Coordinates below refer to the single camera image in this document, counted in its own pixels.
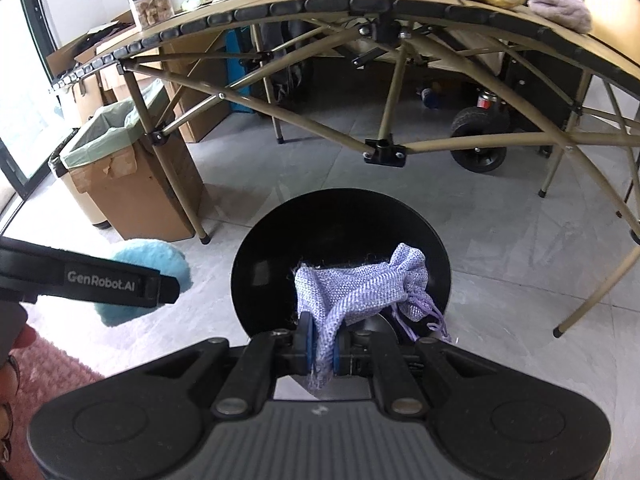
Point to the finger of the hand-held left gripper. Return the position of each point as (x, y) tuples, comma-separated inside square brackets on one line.
[(170, 290)]

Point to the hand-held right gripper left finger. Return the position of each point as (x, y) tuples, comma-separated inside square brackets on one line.
[(306, 342)]

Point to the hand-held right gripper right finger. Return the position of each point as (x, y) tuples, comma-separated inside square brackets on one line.
[(337, 357)]

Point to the light blue plush toy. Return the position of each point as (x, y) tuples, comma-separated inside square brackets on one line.
[(150, 260)]

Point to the black trash bin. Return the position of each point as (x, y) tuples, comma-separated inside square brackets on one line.
[(265, 260)]

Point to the person's left hand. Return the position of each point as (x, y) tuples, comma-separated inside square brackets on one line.
[(10, 395)]

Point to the cardboard box green liner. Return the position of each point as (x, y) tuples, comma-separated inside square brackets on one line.
[(145, 195)]

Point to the pink fluffy rug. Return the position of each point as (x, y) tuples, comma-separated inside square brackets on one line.
[(55, 385)]

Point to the large open cardboard box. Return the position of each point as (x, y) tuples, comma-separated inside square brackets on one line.
[(200, 95)]

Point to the cardboard box with dark clothes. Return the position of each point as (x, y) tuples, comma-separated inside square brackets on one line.
[(85, 45)]

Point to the clear jar black lid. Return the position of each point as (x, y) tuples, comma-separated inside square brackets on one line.
[(152, 7)]

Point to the small green bottle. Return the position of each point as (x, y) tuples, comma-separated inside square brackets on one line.
[(189, 4)]

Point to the tan folding slat table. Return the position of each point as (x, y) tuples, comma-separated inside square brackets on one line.
[(380, 30)]

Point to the lilac plush cloth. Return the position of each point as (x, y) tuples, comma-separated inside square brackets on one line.
[(560, 10)]

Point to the yellow thermos jug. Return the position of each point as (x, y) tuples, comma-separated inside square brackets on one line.
[(607, 5)]

